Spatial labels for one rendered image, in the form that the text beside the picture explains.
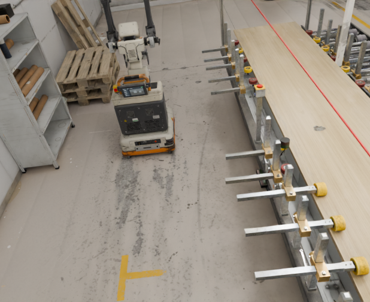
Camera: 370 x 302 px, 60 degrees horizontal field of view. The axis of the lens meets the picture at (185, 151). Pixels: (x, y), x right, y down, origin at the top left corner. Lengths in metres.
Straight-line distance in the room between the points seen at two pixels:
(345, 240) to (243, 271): 1.08
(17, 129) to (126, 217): 1.54
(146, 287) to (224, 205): 1.05
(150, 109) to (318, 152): 1.87
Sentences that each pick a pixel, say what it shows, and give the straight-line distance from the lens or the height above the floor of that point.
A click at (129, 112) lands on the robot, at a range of 3.57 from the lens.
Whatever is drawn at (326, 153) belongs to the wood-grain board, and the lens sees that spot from 2.39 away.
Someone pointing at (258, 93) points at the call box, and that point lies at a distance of 2.44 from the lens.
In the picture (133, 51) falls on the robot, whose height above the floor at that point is 1.13.
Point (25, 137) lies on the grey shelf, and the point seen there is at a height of 0.51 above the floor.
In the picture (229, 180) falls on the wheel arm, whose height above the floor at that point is 0.86.
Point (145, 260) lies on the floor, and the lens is 2.92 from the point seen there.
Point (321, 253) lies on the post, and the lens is 1.67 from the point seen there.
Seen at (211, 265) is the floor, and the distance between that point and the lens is 2.81.
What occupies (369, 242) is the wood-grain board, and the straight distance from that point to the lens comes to 1.96.
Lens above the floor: 2.42
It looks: 39 degrees down
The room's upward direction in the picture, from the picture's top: 9 degrees counter-clockwise
